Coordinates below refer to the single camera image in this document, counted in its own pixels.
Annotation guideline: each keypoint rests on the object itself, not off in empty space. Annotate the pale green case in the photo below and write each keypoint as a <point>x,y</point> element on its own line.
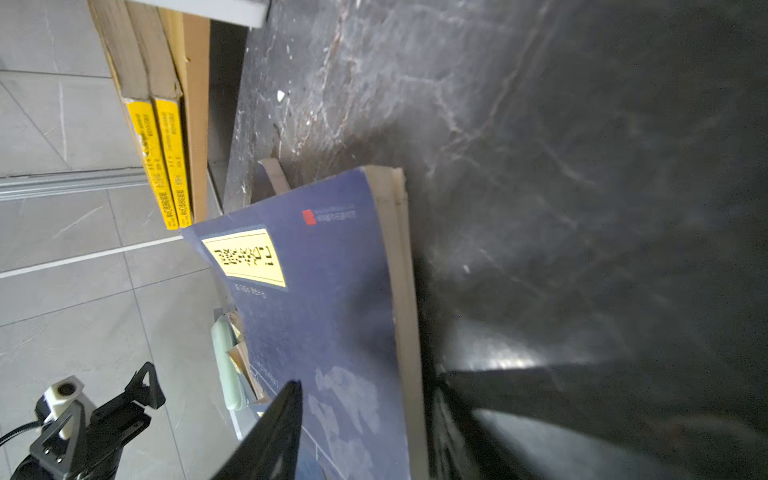
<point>234,395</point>

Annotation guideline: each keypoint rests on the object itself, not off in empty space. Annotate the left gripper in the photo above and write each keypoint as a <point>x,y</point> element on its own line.
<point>67,449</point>

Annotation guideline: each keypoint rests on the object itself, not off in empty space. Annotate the blue book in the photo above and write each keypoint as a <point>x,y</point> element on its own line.
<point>322,278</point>

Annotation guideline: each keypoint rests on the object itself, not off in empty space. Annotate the white wooden two-tier shelf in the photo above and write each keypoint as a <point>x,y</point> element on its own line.
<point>175,39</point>

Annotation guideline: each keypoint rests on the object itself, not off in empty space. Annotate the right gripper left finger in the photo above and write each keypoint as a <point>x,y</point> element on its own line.
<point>270,450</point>

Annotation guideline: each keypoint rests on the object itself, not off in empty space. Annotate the yellow cartoon book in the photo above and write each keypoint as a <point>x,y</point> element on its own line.
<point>171,108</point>
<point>115,29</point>

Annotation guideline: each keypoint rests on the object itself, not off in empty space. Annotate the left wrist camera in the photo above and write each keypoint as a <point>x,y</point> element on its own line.
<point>57,398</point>

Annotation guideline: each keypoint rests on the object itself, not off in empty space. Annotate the yellow cartoon book in shelf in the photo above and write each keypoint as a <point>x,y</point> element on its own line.
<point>115,29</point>

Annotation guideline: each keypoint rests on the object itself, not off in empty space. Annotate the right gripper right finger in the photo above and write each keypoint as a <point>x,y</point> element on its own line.
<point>609,421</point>

